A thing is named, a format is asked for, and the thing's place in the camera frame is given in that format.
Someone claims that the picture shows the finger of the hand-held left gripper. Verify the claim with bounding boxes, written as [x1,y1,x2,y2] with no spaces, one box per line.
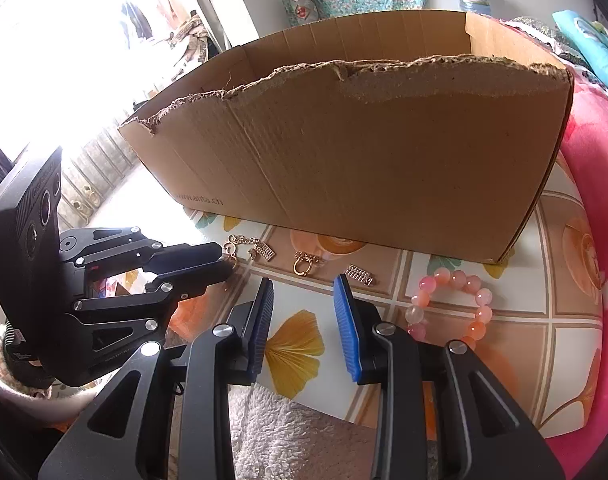
[41,261,235,388]
[59,226,224,281]

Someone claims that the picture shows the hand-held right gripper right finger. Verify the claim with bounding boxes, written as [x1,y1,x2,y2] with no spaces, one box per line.
[333,274,566,480]

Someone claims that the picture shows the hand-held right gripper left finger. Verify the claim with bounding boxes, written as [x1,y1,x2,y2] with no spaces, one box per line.
[38,277,275,480]

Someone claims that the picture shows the gold chain abacus earring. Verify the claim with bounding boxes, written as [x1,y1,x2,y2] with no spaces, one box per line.
[223,235,276,262]

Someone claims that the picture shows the gold hoop earring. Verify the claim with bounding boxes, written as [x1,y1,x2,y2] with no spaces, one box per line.
[293,251,318,277]

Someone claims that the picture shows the pink bead bracelet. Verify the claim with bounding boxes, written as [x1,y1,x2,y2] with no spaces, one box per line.
[406,267,494,353]

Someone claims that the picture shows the brown cardboard box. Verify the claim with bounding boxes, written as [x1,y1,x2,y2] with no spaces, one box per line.
[118,9,575,266]

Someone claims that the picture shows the hanging clothes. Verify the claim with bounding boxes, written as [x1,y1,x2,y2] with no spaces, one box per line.
[119,0,185,46]

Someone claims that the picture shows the pink floral blanket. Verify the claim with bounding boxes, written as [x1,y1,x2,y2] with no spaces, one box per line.
[484,12,608,480]

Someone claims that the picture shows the grey lace cloth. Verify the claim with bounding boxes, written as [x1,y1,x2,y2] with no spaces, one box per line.
[506,15,585,67]

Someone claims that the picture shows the blue patterned quilt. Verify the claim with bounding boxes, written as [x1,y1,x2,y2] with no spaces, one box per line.
[553,9,608,86]

